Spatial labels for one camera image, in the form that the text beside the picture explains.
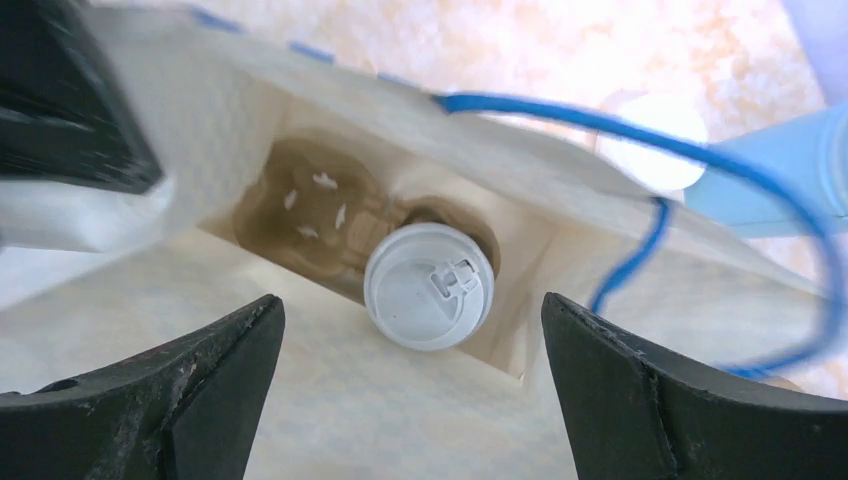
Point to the single white cup lid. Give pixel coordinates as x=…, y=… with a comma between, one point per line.
x=428, y=287

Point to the brown pulp cup carrier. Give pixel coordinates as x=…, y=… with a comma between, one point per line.
x=318, y=212

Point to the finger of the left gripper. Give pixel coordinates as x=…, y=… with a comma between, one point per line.
x=63, y=116

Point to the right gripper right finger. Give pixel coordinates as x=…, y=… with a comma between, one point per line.
x=636, y=410

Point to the blue straw holder cup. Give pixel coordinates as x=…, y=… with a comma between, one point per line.
x=807, y=155

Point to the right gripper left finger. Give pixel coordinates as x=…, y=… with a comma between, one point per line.
x=186, y=409

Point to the patterned paper takeout bag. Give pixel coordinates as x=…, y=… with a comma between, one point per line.
x=223, y=259

